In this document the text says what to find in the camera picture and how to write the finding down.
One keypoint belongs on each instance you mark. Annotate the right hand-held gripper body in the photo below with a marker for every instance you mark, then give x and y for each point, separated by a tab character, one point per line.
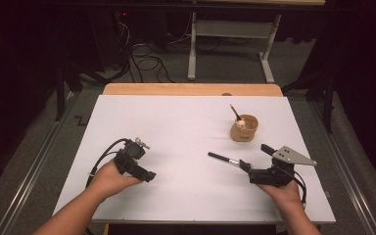
293	156

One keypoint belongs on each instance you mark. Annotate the wooden table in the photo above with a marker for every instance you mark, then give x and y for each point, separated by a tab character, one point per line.
192	89

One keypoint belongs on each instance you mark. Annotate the tan wooden cup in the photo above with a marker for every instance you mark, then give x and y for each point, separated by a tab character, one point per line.
243	133

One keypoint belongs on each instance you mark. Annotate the person's right hand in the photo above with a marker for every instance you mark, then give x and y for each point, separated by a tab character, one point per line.
285	196

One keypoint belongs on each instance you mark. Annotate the person's left hand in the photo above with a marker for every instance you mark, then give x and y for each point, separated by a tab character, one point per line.
111	181

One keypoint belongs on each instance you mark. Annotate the black makeup brush silver ferrule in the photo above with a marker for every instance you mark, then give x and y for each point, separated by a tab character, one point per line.
220	157

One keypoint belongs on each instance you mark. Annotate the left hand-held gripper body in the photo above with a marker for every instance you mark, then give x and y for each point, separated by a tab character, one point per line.
132	153

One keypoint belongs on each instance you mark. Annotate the thin black orange-tipped brush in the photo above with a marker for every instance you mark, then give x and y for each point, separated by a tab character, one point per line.
235	112

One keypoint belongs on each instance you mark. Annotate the black metal stand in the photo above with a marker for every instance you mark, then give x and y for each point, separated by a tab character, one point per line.
328	98
60	91

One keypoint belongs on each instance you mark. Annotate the white frame desk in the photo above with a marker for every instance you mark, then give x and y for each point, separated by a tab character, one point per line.
231	28

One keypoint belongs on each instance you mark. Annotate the metal floor rail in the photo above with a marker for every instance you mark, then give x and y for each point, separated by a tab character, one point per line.
346	169
36	163

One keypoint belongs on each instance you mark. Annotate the white table board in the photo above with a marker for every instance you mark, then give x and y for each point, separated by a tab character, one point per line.
176	124

